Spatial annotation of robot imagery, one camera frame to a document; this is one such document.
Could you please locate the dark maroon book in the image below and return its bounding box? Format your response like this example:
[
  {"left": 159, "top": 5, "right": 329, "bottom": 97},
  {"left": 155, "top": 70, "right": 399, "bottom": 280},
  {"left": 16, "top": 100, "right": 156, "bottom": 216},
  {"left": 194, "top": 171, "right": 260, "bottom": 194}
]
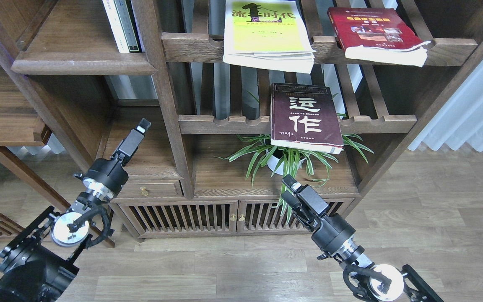
[{"left": 270, "top": 83, "right": 343, "bottom": 154}]

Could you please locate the white plant pot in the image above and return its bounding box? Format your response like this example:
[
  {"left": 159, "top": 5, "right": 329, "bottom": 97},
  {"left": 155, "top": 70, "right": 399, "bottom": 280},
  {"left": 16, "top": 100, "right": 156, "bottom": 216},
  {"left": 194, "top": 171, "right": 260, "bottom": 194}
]
[{"left": 267, "top": 145, "right": 306, "bottom": 178}]

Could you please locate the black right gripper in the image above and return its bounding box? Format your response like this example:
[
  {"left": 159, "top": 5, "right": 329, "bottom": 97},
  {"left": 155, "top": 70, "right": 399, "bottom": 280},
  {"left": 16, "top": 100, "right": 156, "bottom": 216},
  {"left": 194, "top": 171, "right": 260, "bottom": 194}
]
[{"left": 280, "top": 174, "right": 356, "bottom": 256}]

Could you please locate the white curtain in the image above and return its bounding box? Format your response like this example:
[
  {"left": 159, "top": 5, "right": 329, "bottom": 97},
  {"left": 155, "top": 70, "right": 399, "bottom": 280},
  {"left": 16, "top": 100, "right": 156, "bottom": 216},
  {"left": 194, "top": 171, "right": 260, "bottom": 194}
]
[{"left": 408, "top": 60, "right": 483, "bottom": 151}]

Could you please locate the brass drawer knob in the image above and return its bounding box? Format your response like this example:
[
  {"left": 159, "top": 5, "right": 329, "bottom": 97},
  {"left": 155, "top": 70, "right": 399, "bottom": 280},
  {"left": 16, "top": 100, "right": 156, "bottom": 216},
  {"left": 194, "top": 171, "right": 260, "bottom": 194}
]
[{"left": 140, "top": 187, "right": 150, "bottom": 196}]

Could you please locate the dark wooden bookshelf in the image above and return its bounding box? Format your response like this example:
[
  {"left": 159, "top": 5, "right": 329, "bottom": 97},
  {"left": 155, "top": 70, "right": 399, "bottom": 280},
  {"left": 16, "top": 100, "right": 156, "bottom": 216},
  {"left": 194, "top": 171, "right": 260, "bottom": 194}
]
[{"left": 0, "top": 0, "right": 483, "bottom": 243}]

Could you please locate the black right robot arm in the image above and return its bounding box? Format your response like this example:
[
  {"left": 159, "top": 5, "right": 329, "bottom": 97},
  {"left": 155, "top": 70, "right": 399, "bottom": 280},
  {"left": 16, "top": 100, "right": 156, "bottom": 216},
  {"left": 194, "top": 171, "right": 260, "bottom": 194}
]
[{"left": 281, "top": 174, "right": 441, "bottom": 302}]

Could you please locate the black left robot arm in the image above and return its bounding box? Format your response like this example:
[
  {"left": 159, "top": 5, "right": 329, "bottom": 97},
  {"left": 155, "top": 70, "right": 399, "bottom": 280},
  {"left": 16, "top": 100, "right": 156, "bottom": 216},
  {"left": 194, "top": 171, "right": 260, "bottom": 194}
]
[{"left": 0, "top": 119, "right": 151, "bottom": 302}]

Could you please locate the white spine book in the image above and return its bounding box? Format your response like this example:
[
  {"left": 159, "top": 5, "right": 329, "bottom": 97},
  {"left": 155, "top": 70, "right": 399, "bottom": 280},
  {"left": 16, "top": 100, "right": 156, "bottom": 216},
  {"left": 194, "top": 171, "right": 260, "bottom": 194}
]
[{"left": 102, "top": 0, "right": 130, "bottom": 53}]

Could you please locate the red cover book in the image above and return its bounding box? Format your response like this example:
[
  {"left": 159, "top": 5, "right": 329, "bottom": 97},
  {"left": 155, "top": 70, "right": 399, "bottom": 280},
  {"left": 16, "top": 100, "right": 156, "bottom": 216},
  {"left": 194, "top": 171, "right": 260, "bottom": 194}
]
[{"left": 327, "top": 6, "right": 429, "bottom": 67}]

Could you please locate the dark green spine book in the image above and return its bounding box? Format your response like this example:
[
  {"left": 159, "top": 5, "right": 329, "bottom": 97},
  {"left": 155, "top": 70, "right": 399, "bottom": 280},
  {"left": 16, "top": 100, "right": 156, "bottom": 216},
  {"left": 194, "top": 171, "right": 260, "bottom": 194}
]
[{"left": 114, "top": 0, "right": 142, "bottom": 53}]

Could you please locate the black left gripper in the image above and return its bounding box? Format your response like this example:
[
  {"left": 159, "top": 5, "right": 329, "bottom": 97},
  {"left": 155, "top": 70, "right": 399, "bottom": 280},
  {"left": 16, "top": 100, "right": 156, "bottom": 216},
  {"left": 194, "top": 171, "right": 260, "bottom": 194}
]
[{"left": 83, "top": 118, "right": 151, "bottom": 198}]

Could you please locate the green spider plant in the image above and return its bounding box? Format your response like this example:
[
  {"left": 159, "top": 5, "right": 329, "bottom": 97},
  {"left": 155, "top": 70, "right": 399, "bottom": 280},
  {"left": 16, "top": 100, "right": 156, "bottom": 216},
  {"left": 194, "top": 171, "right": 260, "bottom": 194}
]
[{"left": 216, "top": 134, "right": 374, "bottom": 220}]

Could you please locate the yellow-green cover book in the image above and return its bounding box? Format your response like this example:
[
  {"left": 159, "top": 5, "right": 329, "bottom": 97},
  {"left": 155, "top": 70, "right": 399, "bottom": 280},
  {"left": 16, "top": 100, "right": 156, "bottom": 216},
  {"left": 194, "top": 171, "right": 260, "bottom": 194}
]
[{"left": 223, "top": 0, "right": 314, "bottom": 74}]

